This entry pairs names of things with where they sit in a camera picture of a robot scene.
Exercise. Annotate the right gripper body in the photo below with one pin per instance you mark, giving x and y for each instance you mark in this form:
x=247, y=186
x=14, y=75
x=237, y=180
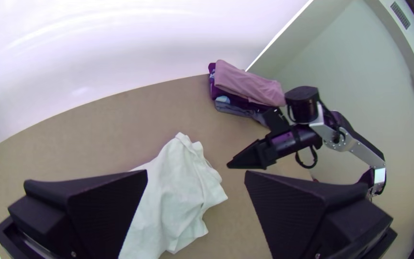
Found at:
x=289, y=144

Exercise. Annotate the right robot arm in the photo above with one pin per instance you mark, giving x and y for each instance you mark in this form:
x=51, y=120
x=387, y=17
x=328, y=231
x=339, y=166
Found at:
x=358, y=145

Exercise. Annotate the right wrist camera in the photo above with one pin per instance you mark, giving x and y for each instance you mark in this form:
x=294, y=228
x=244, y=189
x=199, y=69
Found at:
x=275, y=120

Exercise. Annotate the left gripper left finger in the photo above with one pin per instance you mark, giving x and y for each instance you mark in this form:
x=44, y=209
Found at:
x=85, y=212

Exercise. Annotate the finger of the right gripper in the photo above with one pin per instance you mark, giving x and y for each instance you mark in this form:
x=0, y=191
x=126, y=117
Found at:
x=250, y=158

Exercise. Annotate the white t-shirt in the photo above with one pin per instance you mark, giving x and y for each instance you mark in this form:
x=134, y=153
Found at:
x=178, y=187

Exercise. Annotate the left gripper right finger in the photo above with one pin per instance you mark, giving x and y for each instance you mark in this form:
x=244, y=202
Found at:
x=300, y=219

